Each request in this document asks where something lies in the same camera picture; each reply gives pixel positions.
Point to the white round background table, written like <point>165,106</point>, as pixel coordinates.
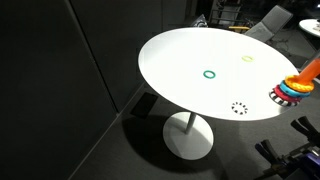
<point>311,26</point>

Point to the small black floor mat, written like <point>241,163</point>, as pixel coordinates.
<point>143,106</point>

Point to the black white patterned board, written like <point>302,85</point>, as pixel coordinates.
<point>200,21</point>

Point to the white table pedestal base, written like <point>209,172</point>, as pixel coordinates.
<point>186,143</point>

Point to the metal frame cart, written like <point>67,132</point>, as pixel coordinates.
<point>223,13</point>

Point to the black blue orange bar clamp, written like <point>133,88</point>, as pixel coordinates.
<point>305,127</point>
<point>268,151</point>

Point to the yellow bar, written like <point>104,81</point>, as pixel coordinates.
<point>238,28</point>

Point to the grey chair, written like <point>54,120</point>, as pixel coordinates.
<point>271,21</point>

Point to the orange stacking peg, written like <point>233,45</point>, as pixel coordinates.
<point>310,71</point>

